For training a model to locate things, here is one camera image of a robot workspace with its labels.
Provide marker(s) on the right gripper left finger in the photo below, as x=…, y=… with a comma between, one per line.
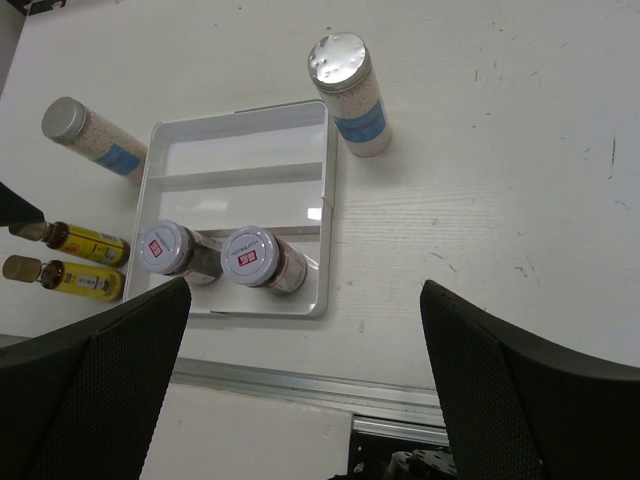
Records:
x=82, y=402

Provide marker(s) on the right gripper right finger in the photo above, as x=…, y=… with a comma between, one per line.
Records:
x=518, y=406

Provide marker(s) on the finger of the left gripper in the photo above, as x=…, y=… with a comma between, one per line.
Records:
x=16, y=210

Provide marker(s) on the spice jar white lid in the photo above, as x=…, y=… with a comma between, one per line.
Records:
x=255, y=258
x=169, y=249

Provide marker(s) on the small yellow bottle rear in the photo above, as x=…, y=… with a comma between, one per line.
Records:
x=76, y=241

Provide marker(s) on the small yellow bottle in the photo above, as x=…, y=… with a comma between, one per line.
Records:
x=76, y=241
x=67, y=277

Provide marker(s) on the tall jar left blue label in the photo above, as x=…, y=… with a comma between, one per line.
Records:
x=75, y=126

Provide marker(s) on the tall jar blue label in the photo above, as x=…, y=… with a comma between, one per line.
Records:
x=341, y=68
x=75, y=126

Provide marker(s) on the small yellow bottle front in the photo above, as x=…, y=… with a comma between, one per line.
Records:
x=67, y=277

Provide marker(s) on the white divided organizer tray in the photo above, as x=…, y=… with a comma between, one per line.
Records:
x=273, y=167

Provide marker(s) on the tall jar right blue label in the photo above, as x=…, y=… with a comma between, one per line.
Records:
x=341, y=68

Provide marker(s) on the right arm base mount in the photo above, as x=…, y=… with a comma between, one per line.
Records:
x=388, y=449

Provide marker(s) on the front aluminium rail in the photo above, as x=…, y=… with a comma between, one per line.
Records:
x=417, y=405

